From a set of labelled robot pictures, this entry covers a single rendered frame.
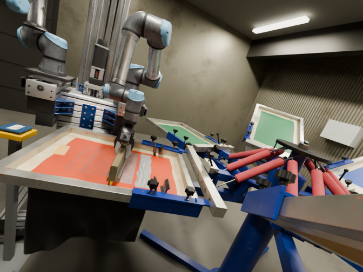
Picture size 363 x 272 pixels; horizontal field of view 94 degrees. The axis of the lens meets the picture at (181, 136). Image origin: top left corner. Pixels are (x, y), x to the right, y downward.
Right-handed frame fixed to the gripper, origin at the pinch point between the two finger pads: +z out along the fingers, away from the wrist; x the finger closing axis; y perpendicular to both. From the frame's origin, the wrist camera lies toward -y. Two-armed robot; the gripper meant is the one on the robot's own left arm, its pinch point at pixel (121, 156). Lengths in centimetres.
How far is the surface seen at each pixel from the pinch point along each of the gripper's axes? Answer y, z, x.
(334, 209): -73, -34, -30
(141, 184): -15.3, 4.6, -13.1
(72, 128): 26.6, 0.6, 34.8
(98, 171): -10.8, 5.0, 7.4
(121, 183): -16.7, 5.2, -4.0
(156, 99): 349, -7, -24
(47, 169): -15.8, 5.0, 26.1
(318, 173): -20, -23, -101
